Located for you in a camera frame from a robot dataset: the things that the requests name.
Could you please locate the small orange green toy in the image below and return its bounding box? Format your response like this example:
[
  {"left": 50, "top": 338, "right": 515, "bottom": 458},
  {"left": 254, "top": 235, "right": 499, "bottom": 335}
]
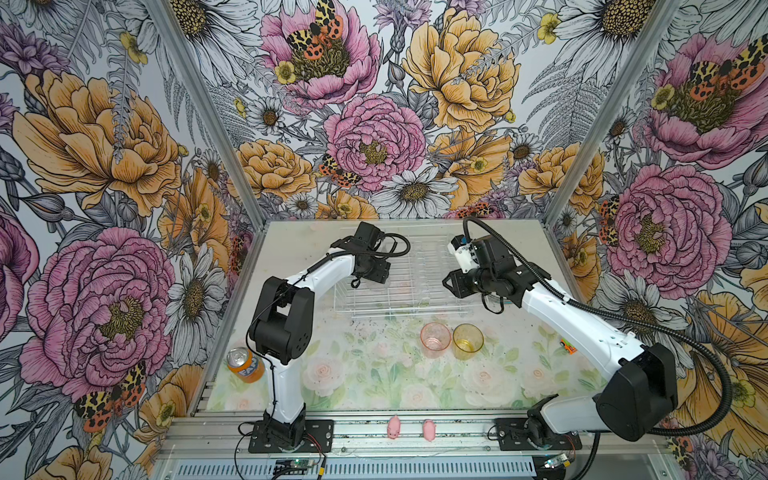
[{"left": 560, "top": 339, "right": 577, "bottom": 355}]

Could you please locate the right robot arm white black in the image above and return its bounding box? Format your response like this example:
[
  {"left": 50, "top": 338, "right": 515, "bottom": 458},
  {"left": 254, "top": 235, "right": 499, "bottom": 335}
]
[{"left": 443, "top": 235, "right": 677, "bottom": 447}]

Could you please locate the pink glass cup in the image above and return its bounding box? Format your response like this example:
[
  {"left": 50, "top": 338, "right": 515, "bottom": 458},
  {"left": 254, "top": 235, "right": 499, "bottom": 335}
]
[{"left": 419, "top": 322, "right": 452, "bottom": 359}]

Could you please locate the yellow glass cup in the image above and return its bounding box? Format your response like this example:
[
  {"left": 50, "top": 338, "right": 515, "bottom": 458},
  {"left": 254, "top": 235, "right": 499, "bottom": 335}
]
[{"left": 452, "top": 323, "right": 485, "bottom": 361}]

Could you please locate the white wire dish rack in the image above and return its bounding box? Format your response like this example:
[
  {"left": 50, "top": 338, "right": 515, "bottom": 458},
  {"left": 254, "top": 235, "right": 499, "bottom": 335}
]
[{"left": 333, "top": 235, "right": 481, "bottom": 319}]

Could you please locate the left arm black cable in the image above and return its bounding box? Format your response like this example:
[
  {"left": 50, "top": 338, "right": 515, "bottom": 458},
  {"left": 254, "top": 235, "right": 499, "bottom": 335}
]
[{"left": 245, "top": 231, "right": 413, "bottom": 421}]

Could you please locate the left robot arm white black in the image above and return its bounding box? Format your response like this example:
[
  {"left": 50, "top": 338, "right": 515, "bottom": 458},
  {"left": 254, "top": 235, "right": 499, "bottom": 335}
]
[{"left": 246, "top": 222, "right": 411, "bottom": 452}]

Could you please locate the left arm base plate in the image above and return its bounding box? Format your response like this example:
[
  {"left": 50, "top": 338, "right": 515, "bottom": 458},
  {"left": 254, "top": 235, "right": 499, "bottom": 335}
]
[{"left": 247, "top": 419, "right": 335, "bottom": 454}]

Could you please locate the green circuit board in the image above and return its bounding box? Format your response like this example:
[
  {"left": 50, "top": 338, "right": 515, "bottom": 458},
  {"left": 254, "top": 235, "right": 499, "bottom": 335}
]
[{"left": 272, "top": 459, "right": 320, "bottom": 477}]

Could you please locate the left pink clip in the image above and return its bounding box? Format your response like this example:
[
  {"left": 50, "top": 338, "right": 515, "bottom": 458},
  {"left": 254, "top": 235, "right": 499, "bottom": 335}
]
[{"left": 386, "top": 415, "right": 402, "bottom": 440}]

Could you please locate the right circuit board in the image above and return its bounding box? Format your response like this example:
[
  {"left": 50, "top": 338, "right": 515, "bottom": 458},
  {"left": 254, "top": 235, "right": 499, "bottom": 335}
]
[{"left": 542, "top": 453, "right": 571, "bottom": 469}]

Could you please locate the right pink clip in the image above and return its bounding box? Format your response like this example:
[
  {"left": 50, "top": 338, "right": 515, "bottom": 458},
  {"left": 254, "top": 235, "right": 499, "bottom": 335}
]
[{"left": 422, "top": 419, "right": 437, "bottom": 442}]

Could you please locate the orange soda bottle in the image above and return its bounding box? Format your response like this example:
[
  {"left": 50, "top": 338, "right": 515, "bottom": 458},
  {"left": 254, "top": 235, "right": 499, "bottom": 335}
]
[{"left": 226, "top": 346, "right": 265, "bottom": 384}]

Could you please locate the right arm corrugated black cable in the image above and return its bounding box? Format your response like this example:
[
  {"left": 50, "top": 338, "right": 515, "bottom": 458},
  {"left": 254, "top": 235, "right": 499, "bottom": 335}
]
[{"left": 461, "top": 216, "right": 734, "bottom": 480}]

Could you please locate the pink clip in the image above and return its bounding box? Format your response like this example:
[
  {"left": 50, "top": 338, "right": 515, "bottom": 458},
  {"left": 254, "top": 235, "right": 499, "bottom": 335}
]
[
  {"left": 386, "top": 415, "right": 402, "bottom": 440},
  {"left": 422, "top": 419, "right": 437, "bottom": 442}
]

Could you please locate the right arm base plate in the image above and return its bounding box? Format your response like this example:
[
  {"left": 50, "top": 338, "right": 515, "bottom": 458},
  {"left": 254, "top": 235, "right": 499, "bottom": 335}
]
[{"left": 492, "top": 417, "right": 583, "bottom": 452}]

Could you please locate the aluminium front rail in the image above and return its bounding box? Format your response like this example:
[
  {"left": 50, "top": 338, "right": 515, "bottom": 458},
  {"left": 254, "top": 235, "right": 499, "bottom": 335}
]
[{"left": 150, "top": 410, "right": 685, "bottom": 479}]

